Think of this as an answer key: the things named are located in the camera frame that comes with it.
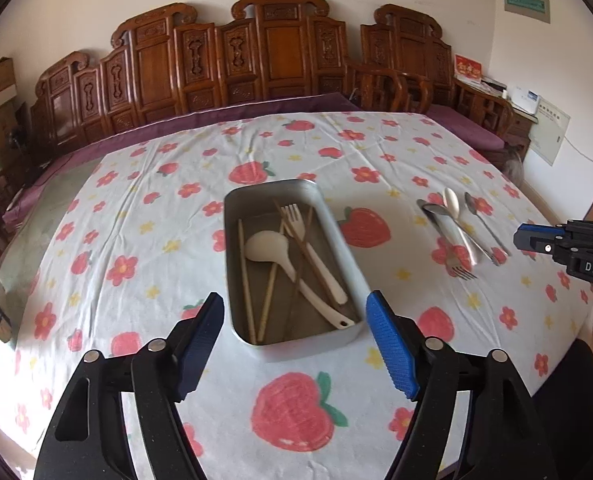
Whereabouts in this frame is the light bamboo chopstick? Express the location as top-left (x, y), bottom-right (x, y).
top-left (237, 218), bottom-right (257, 346)
top-left (258, 222), bottom-right (284, 344)

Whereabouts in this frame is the cream plastic ladle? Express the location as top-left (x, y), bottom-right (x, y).
top-left (244, 230), bottom-right (355, 330)

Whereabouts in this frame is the cream plastic fork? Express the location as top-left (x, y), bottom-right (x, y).
top-left (280, 204), bottom-right (348, 304)

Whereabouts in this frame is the steel spoon on right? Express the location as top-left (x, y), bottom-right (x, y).
top-left (464, 192), bottom-right (511, 256)

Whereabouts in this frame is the steel fork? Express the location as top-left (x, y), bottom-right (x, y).
top-left (417, 200), bottom-right (476, 281)

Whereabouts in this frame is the cream plastic spoon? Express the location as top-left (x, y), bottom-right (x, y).
top-left (443, 188), bottom-right (473, 240)

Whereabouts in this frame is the steel rectangular utensil tray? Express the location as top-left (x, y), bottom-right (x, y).
top-left (224, 179), bottom-right (369, 363)

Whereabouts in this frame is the red calendar card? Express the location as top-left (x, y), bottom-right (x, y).
top-left (455, 54), bottom-right (483, 81)

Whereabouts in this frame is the carved wooden armchair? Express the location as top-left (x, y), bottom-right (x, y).
top-left (360, 3), bottom-right (513, 140)

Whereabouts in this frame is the carved wooden bench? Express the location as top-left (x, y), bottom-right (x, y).
top-left (31, 0), bottom-right (348, 155)

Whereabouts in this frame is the steel spoon with holed handle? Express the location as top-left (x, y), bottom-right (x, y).
top-left (422, 203), bottom-right (499, 266)

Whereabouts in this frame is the white wall electrical panel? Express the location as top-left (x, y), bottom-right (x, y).
top-left (529, 98), bottom-right (571, 166)

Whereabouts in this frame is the green wall sign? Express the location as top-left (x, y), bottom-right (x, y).
top-left (503, 0), bottom-right (551, 24)

